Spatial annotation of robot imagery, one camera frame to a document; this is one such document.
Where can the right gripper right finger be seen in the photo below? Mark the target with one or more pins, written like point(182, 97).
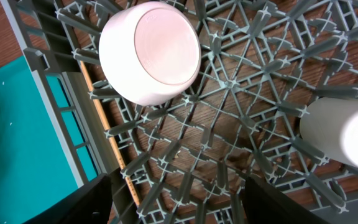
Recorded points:
point(263, 203)

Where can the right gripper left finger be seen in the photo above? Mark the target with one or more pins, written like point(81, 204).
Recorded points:
point(91, 203)

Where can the white cup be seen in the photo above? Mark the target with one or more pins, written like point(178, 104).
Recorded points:
point(331, 125)

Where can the grey dishwasher rack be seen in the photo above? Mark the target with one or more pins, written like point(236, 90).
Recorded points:
point(185, 161)

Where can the teal serving tray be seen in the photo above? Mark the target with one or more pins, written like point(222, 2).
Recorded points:
point(34, 172)

